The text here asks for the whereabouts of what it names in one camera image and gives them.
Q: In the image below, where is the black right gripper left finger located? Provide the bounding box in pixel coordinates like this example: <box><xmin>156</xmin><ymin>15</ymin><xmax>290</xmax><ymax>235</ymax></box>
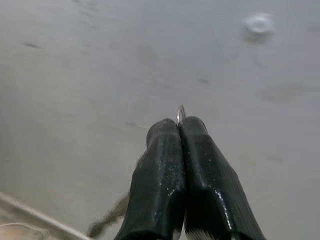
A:
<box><xmin>113</xmin><ymin>118</ymin><xmax>187</xmax><ymax>240</ymax></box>

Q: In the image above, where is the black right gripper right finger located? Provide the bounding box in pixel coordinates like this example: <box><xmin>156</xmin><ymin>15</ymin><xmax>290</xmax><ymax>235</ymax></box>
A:
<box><xmin>178</xmin><ymin>116</ymin><xmax>267</xmax><ymax>240</ymax></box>

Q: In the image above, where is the round clear wall hook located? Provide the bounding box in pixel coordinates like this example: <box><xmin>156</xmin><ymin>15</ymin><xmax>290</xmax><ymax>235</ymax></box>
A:
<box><xmin>241</xmin><ymin>12</ymin><xmax>277</xmax><ymax>46</ymax></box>

